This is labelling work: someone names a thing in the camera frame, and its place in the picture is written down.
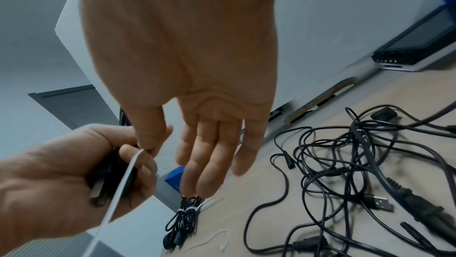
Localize person's right hand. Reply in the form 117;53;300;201
71;0;285;198

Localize person's left hand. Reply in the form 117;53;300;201
0;123;175;251

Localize black cable with round plug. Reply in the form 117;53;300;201
161;208;188;251

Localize thick black power cable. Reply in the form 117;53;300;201
176;194;206;247

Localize pile of black cables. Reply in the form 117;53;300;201
245;105;456;257

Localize grey window blinds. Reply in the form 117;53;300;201
14;231;118;257

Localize grey door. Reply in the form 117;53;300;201
28;84;120;131

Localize blue triangular box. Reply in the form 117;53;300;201
164;165;188;195

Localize light wooden table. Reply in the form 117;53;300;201
152;50;456;257

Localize small black screen device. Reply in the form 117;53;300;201
371;3;456;73

